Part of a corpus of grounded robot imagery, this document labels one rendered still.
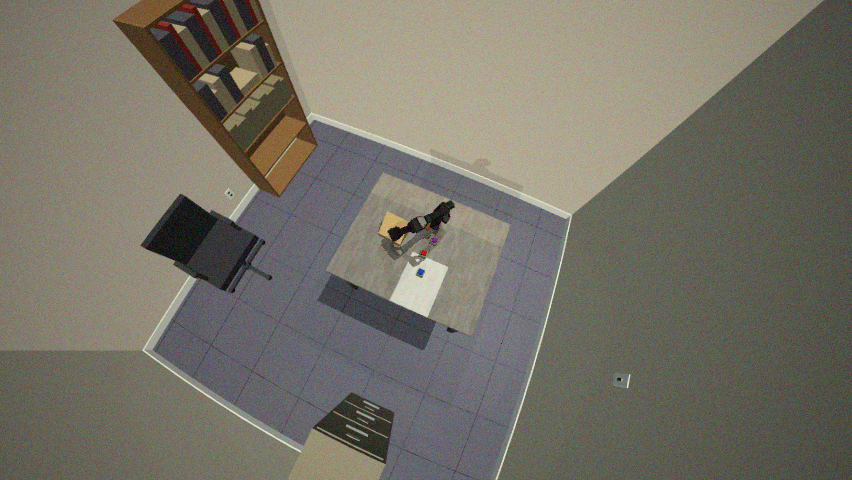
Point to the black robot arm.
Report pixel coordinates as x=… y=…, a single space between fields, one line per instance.
x=414 y=225

